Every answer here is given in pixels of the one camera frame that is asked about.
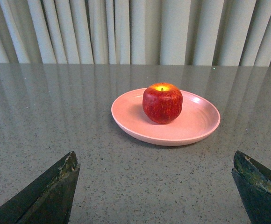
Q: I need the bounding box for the pink plate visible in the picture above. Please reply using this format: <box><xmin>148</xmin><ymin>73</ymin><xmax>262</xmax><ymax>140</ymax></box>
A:
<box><xmin>111</xmin><ymin>89</ymin><xmax>221</xmax><ymax>146</ymax></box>

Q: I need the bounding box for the red apple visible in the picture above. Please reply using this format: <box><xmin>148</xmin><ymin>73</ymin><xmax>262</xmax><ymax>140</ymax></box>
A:
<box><xmin>142</xmin><ymin>83</ymin><xmax>183</xmax><ymax>124</ymax></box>

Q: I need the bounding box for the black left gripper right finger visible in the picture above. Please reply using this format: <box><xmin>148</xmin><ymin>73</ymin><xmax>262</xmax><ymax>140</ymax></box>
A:
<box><xmin>232</xmin><ymin>151</ymin><xmax>271</xmax><ymax>224</ymax></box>

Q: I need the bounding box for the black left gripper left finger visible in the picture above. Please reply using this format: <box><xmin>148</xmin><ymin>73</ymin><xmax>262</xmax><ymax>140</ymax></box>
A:
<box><xmin>0</xmin><ymin>151</ymin><xmax>80</xmax><ymax>224</ymax></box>

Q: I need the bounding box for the white pleated curtain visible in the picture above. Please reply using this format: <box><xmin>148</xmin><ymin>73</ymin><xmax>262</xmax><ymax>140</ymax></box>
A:
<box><xmin>0</xmin><ymin>0</ymin><xmax>271</xmax><ymax>66</ymax></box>

